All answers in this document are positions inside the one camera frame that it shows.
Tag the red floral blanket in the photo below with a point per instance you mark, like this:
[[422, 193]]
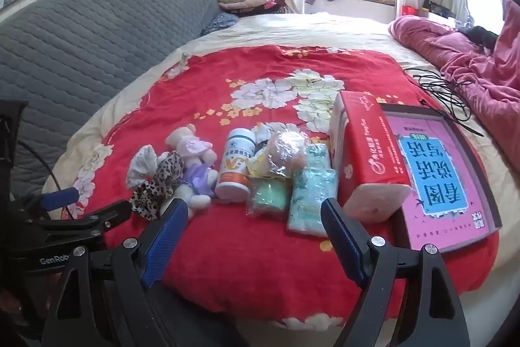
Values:
[[243, 269]]

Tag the red tissue box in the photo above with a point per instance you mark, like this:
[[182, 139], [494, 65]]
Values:
[[365, 143]]

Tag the green floral tissue pack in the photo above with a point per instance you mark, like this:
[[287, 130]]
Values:
[[313, 200]]

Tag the white patterned scrunchie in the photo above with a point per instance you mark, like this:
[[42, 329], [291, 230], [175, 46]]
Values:
[[140, 168]]

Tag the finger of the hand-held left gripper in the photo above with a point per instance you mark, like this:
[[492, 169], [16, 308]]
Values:
[[61, 198], [97, 215]]

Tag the clear bag with pink puff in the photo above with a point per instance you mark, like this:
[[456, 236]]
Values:
[[284, 152]]

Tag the small red box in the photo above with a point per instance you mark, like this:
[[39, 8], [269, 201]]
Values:
[[408, 11]]

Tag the teddy bear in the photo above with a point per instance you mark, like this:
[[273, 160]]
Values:
[[197, 180], [191, 148]]

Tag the black garment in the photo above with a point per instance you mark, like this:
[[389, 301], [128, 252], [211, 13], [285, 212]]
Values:
[[479, 36]]

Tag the pink quilt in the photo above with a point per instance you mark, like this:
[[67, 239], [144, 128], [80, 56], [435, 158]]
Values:
[[487, 87]]

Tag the white box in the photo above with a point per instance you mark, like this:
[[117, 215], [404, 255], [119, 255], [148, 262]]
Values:
[[436, 18]]

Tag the white hanging bag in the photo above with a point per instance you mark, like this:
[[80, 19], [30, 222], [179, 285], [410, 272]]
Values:
[[461, 7]]

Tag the grey quilted headboard cover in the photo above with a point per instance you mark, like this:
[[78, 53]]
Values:
[[81, 46]]

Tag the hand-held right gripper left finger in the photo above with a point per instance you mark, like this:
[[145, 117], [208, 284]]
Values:
[[162, 245]]

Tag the leopard print scrunchie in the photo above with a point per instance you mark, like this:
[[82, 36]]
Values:
[[156, 184]]

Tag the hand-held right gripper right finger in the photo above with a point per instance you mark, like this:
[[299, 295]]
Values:
[[345, 245]]

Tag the white supplement bottle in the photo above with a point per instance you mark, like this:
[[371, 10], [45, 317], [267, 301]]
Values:
[[235, 164]]

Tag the black bag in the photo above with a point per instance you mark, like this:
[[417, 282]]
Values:
[[436, 7]]

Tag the clear bag with green sponge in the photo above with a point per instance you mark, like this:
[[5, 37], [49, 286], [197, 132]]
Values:
[[268, 198]]

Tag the blue patterned pillow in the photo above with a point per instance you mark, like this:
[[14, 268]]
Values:
[[219, 24]]

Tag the bed with cream sheet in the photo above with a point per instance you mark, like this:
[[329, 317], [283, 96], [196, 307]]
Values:
[[325, 30]]

